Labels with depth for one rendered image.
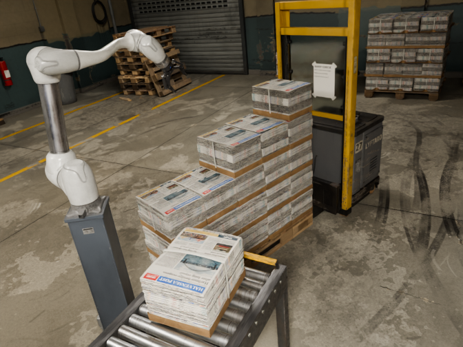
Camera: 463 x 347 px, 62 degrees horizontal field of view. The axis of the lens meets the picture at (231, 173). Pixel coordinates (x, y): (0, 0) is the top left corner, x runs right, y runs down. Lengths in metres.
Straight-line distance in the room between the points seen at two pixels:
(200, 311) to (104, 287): 1.04
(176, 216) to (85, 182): 0.59
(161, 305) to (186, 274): 0.17
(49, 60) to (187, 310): 1.29
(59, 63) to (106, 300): 1.37
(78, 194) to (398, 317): 2.10
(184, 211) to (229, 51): 7.73
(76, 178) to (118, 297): 0.80
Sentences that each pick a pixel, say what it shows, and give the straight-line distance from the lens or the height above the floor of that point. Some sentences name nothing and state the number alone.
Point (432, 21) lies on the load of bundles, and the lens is 6.96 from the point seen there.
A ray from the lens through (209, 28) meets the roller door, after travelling 10.08.
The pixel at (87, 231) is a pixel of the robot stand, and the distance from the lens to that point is 2.25.
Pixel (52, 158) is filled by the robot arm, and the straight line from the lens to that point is 2.30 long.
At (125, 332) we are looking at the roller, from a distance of 1.76.
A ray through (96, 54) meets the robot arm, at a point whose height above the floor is 1.77.
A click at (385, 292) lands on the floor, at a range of 3.01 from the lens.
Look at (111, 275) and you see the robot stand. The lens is 2.41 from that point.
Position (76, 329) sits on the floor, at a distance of 3.06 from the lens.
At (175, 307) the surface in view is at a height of 0.92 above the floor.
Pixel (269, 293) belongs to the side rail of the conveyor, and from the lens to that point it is 1.77.
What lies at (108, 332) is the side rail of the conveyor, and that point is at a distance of 1.78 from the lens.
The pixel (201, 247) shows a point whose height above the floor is 1.03.
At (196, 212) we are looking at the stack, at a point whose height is 0.74.
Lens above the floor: 2.02
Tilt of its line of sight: 26 degrees down
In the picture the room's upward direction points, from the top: 6 degrees counter-clockwise
